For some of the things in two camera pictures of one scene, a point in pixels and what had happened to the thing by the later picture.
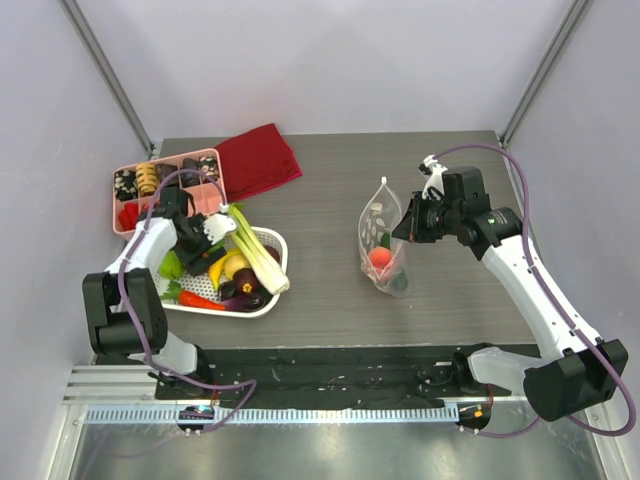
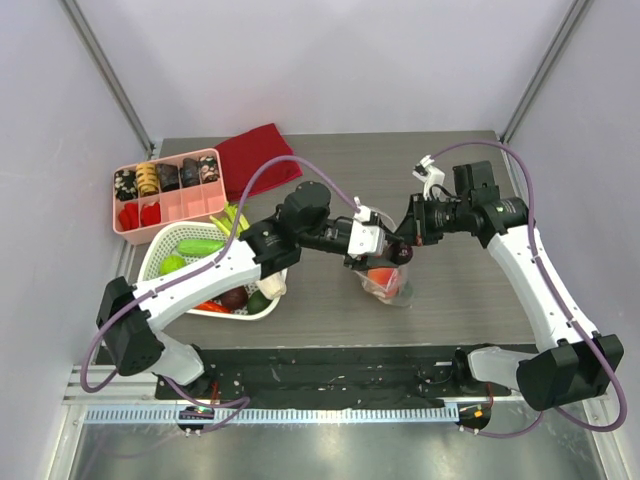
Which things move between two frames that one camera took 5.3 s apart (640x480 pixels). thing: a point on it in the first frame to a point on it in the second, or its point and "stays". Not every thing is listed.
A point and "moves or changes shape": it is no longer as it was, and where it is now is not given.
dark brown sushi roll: [163, 170] stays
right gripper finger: [405, 229] stays
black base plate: [340, 376] stays
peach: [380, 257] moves or changes shape
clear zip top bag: [383, 256] moves or changes shape
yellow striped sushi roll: [146, 179] stays
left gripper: [195, 263] to [356, 263]
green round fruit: [171, 266] stays
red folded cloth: [258, 161] stays
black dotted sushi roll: [125, 184] stays
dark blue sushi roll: [190, 178] stays
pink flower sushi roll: [208, 165] stays
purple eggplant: [244, 303] to [399, 254]
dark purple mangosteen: [246, 282] to [236, 299]
